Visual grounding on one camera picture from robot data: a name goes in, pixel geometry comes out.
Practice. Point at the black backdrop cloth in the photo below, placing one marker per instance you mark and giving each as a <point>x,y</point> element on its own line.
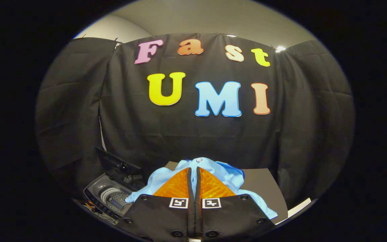
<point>180,134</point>

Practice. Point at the dark glass washing machine lid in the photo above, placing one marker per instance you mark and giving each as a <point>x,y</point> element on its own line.
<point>119,166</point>

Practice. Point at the light blue polo shirt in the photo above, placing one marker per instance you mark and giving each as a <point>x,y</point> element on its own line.
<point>227,171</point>

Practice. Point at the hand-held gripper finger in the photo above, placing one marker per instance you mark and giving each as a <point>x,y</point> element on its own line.
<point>190,208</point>
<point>197,208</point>

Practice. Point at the grey washing machine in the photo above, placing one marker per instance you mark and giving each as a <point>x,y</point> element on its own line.
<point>113,198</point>

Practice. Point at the ceiling light strip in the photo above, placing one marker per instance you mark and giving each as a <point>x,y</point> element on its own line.
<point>227,35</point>
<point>280,49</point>

